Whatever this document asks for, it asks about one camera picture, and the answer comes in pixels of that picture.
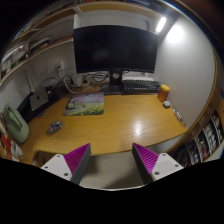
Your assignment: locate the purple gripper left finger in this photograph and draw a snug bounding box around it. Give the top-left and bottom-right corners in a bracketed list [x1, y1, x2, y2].
[42, 144, 91, 185]

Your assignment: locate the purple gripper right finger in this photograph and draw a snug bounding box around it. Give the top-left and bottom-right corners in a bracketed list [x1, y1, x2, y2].
[132, 143, 182, 185]

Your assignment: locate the grey computer mouse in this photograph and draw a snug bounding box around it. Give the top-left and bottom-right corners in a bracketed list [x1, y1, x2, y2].
[48, 121, 63, 134]

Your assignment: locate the floral mouse pad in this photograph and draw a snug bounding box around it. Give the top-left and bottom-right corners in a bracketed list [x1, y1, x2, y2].
[63, 93, 104, 116]

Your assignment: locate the silver mini computer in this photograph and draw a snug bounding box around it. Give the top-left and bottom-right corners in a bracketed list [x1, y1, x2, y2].
[30, 89, 48, 111]

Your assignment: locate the black computer monitor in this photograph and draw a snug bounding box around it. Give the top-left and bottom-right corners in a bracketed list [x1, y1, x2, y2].
[73, 25, 158, 95]

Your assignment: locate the pen on desk edge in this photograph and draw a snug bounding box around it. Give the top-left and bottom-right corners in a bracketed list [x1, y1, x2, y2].
[172, 107, 186, 127]

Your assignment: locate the wooden bookshelf on right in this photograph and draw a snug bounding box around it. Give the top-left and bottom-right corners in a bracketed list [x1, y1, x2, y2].
[171, 96, 224, 168]

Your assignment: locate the small grey earbuds case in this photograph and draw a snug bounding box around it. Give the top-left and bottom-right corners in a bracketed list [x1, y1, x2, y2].
[163, 101, 171, 108]

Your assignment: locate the green handbag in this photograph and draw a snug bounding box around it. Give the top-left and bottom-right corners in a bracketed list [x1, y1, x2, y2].
[3, 103, 29, 144]

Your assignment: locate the orange jar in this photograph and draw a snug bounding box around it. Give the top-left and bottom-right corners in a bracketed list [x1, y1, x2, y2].
[158, 84, 170, 101]

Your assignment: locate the dark mechanical keyboard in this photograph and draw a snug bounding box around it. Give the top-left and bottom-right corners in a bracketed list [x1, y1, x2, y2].
[122, 79, 160, 94]

